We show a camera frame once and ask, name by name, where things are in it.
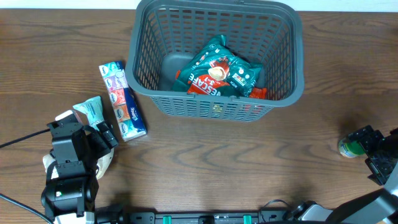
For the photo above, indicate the teal wet wipes pack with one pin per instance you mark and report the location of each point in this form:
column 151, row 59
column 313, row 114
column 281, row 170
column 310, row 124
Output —
column 93, row 109

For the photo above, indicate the grey plastic basket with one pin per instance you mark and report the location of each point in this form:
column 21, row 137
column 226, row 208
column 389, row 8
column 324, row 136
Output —
column 167, row 34

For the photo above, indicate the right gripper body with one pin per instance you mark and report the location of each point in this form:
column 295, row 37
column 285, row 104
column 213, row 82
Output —
column 364, row 140

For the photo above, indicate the Kleenex tissue multipack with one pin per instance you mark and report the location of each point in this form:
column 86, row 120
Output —
column 126, row 111

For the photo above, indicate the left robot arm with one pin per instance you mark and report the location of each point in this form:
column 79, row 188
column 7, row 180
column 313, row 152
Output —
column 71, row 183

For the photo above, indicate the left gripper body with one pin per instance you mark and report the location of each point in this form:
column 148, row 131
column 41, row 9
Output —
column 97, row 144

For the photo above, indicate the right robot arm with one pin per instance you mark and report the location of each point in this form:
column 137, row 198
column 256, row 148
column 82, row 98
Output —
column 380, row 205

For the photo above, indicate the green lid jar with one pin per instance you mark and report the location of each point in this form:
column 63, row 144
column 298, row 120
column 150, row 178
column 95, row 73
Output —
column 350, row 149

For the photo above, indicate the green Nescafe coffee bag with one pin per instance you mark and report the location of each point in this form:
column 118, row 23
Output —
column 216, row 71

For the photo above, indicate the beige plastic pouch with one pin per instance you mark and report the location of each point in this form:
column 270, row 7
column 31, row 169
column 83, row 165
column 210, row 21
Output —
column 101, row 166

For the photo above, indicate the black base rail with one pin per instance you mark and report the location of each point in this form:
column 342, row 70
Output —
column 265, row 216

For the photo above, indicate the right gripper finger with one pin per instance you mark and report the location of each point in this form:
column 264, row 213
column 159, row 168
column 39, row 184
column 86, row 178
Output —
column 368, row 138
column 376, row 167

